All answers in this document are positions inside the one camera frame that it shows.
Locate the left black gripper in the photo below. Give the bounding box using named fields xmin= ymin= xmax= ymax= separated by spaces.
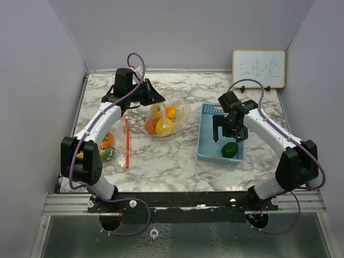
xmin=127 ymin=78 xmax=165 ymax=106

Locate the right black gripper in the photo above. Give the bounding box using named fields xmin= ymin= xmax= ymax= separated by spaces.
xmin=214 ymin=114 xmax=248 ymax=142

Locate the green avocado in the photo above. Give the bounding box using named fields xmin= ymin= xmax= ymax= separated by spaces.
xmin=221 ymin=142 xmax=239 ymax=159

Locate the bumpy red orange tangerine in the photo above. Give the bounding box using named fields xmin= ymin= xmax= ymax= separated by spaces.
xmin=145 ymin=119 xmax=157 ymax=134

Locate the clear zip bag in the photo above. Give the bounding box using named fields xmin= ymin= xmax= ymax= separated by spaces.
xmin=144 ymin=88 xmax=190 ymax=138
xmin=76 ymin=115 xmax=131 ymax=169

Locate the orange bell pepper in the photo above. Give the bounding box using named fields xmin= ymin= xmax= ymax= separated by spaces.
xmin=166 ymin=106 xmax=177 ymax=120

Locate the yellow bell pepper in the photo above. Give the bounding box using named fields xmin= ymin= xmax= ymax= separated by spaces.
xmin=155 ymin=118 xmax=175 ymax=137

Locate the clear zip top bag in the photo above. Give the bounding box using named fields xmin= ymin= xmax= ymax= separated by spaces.
xmin=76 ymin=115 xmax=131 ymax=169

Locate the green yellow mango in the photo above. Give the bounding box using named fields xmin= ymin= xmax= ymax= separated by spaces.
xmin=99 ymin=147 xmax=116 ymax=162

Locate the yellow orange peach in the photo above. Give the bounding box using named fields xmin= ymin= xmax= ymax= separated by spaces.
xmin=150 ymin=104 xmax=161 ymax=119

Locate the orange tomato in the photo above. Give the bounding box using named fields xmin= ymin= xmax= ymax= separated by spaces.
xmin=100 ymin=132 xmax=114 ymax=148

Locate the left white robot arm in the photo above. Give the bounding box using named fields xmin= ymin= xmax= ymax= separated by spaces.
xmin=60 ymin=66 xmax=165 ymax=212

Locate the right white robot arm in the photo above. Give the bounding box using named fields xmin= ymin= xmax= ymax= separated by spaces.
xmin=212 ymin=91 xmax=319 ymax=210

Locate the light blue plastic basket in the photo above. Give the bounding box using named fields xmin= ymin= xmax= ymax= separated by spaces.
xmin=197 ymin=102 xmax=245 ymax=165

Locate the small whiteboard with writing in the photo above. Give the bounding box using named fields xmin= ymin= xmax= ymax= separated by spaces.
xmin=232 ymin=49 xmax=286 ymax=89

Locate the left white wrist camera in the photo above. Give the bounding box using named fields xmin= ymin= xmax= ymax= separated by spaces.
xmin=130 ymin=65 xmax=143 ymax=80

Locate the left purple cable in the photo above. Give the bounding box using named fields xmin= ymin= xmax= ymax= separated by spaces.
xmin=68 ymin=52 xmax=152 ymax=237

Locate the purple cable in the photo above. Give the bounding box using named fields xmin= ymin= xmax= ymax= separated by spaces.
xmin=68 ymin=52 xmax=152 ymax=237
xmin=227 ymin=78 xmax=328 ymax=234

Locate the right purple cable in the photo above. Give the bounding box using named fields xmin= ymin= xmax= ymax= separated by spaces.
xmin=227 ymin=78 xmax=328 ymax=234

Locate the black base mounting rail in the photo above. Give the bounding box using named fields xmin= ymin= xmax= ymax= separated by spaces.
xmin=88 ymin=191 xmax=278 ymax=224

